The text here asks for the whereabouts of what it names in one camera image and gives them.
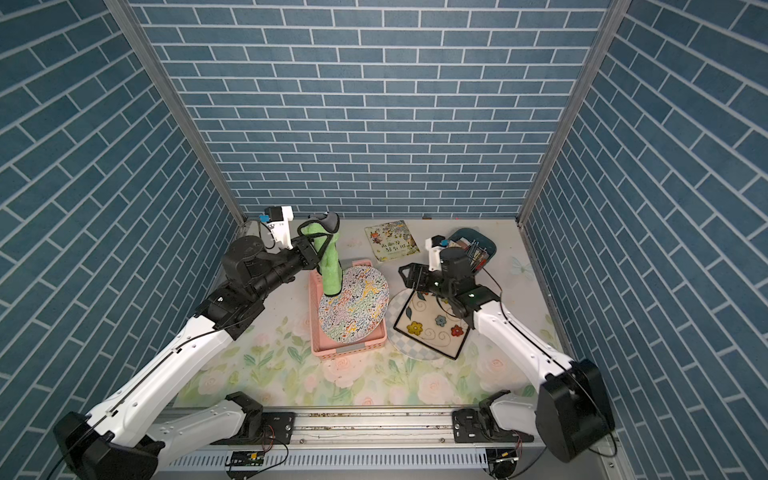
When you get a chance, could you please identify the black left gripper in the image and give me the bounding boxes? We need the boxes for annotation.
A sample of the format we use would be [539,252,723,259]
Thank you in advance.
[249,230,332,301]

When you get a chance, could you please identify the green grey microfibre cloth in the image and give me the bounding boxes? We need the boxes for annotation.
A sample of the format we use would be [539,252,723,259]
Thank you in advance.
[313,212,343,297]

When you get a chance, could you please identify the square floral plate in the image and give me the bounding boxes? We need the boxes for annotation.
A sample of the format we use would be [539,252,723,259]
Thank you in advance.
[394,290,469,360]

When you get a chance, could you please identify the round checkered plate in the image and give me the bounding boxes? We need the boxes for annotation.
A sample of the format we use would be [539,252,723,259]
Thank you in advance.
[385,289,442,361]

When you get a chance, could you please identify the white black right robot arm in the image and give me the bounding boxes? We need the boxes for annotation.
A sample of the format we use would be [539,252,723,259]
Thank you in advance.
[398,246,615,462]

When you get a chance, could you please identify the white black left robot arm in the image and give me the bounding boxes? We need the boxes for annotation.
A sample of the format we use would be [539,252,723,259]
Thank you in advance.
[53,213,340,479]

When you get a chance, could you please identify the round colourful patterned plate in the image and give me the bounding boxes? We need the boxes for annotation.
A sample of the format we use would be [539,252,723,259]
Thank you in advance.
[318,265,390,344]

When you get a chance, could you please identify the colourful cartoon picture book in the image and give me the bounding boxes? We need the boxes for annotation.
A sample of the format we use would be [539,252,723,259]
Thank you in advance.
[364,220,420,262]

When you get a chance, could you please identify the blue tray of stationery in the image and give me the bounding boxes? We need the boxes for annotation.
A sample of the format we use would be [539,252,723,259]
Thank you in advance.
[448,227,497,273]

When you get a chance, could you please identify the pink perforated plastic basket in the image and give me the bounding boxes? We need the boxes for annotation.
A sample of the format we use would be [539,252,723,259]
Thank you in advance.
[309,260,387,359]

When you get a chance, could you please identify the right small circuit board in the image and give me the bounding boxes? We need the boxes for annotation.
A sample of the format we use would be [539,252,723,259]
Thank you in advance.
[485,448,520,480]

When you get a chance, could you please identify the small green circuit board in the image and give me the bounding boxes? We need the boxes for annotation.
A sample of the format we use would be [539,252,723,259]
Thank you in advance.
[225,451,265,471]

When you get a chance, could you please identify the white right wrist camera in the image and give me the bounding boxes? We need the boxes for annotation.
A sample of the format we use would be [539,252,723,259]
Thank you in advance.
[425,235,449,271]

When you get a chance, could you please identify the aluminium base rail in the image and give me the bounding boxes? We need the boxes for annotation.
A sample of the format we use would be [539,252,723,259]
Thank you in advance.
[153,407,619,479]

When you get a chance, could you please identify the aluminium corner post left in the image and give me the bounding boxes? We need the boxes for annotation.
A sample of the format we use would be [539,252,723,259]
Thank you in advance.
[104,0,247,229]

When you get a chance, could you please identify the aluminium corner post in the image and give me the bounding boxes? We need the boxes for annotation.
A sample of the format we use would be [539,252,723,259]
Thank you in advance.
[517,0,631,229]
[104,0,247,229]

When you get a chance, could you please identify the aluminium corner post right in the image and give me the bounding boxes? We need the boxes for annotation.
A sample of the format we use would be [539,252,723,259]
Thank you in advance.
[517,0,631,229]

